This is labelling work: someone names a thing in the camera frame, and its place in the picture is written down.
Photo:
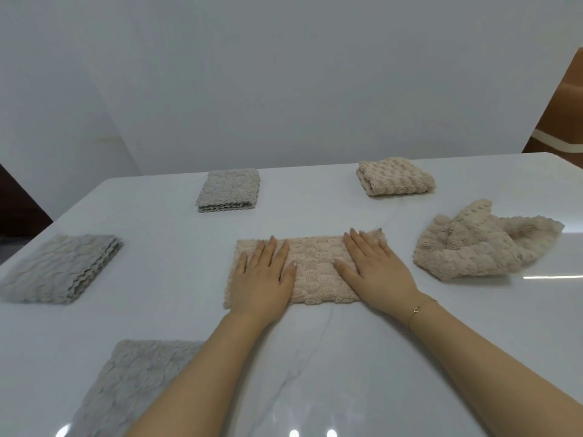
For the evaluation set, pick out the dark brown wooden door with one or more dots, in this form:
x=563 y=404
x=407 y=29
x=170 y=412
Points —
x=20 y=209

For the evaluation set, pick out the person's right hand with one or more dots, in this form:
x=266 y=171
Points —
x=382 y=277

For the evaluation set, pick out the beige fluffy towel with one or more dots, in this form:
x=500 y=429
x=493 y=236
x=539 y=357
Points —
x=478 y=245
x=316 y=268
x=394 y=177

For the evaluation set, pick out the blue-grey fluffy towel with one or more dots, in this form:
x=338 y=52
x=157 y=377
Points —
x=132 y=377

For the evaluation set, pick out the person's right forearm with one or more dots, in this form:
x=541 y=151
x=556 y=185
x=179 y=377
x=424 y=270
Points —
x=501 y=368

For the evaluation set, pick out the person's left hand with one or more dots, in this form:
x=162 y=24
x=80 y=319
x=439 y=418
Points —
x=259 y=286

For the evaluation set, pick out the white glossy table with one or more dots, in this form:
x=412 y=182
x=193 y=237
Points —
x=159 y=291

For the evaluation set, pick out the person's left forearm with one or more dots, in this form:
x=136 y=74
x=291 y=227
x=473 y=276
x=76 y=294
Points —
x=200 y=382

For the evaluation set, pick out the taupe fluffy towel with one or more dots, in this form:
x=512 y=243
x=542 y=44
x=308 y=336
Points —
x=230 y=186
x=54 y=268

